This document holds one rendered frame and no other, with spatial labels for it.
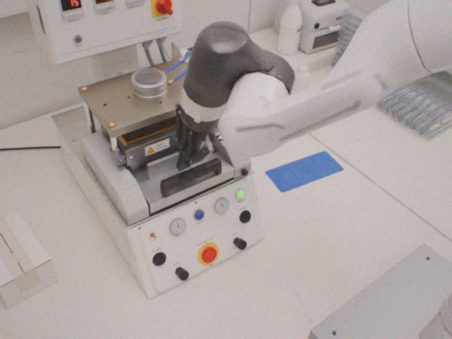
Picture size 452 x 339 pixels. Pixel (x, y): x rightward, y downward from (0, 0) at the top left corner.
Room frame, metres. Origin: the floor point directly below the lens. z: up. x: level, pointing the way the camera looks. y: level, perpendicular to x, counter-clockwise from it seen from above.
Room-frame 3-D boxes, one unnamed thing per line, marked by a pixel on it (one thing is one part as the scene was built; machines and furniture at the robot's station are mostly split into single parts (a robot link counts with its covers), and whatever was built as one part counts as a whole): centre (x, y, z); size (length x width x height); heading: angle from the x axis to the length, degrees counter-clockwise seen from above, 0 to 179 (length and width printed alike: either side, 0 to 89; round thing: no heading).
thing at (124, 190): (0.76, 0.26, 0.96); 0.25 x 0.05 x 0.07; 37
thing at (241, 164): (0.92, 0.03, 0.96); 0.26 x 0.05 x 0.07; 37
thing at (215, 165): (0.75, 0.08, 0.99); 0.15 x 0.02 x 0.04; 127
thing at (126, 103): (0.94, 0.19, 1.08); 0.31 x 0.24 x 0.13; 127
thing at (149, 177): (0.86, 0.16, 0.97); 0.30 x 0.22 x 0.08; 37
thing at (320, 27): (1.79, -0.29, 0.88); 0.25 x 0.20 x 0.17; 34
